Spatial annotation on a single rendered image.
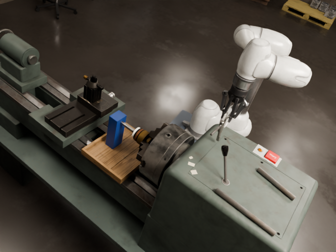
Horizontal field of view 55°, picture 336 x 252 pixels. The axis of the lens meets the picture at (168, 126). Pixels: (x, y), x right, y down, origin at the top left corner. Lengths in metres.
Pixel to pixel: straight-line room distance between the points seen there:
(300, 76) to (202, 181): 0.58
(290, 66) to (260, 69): 0.11
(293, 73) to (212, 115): 0.88
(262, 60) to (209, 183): 0.55
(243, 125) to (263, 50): 0.93
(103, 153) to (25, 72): 0.76
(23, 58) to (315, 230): 2.77
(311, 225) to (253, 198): 1.94
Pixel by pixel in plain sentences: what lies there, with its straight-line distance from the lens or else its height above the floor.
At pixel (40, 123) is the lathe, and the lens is 2.00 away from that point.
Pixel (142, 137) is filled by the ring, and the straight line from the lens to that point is 1.71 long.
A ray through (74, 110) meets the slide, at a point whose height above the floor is 0.97.
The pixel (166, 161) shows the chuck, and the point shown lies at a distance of 1.53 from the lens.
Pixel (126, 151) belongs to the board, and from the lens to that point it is 1.93.
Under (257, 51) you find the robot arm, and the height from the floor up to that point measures 1.77.
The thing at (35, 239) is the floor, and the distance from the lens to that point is 2.61.
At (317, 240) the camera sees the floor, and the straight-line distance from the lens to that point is 3.29.
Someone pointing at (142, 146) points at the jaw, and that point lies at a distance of 1.67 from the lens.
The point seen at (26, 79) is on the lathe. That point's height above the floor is 0.93.
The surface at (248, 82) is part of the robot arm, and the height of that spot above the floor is 1.63.
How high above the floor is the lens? 2.30
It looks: 41 degrees down
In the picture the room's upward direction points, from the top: 17 degrees clockwise
